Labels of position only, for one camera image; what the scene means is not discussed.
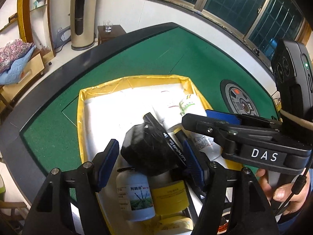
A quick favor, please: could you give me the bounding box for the black folded object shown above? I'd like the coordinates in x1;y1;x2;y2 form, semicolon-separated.
121;123;180;176

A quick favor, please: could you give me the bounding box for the person's right hand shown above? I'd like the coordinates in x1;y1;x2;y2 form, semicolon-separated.
256;169;310;215

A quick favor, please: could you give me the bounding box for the white yellow package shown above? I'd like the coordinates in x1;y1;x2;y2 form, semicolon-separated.
153;216;194;234

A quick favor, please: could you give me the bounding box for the black camera unit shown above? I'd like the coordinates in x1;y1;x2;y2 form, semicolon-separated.
271;39;312;121

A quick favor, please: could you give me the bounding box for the drinking glass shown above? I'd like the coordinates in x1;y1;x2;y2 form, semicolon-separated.
104;20;112;33

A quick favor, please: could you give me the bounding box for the black marker beige cap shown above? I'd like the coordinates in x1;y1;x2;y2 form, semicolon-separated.
143;112;187;169

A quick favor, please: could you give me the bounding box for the folded blue floral quilt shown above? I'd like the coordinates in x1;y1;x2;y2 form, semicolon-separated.
0;39;36;85

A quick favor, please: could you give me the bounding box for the white red label bottle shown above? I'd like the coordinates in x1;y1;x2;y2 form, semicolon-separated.
188;132;222;161

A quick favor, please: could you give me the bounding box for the wooden side table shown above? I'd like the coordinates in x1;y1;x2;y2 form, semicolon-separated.
97;25;126;45

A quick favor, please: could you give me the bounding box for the gold tower fan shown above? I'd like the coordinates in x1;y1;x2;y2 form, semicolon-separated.
70;0;97;50

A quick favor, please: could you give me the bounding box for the white bottle green picture label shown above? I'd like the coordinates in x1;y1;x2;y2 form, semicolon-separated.
116;167;156;222

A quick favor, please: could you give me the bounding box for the round dice control panel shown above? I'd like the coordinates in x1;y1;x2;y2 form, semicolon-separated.
220;80;259;116

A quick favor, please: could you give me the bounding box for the yellow label bottle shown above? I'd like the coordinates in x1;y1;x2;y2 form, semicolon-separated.
148;171;189;215

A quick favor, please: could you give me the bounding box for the window with dark panes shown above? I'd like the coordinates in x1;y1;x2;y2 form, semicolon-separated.
181;0;305;60

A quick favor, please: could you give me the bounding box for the wooden cabinet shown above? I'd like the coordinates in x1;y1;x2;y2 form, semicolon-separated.
1;48;45;109

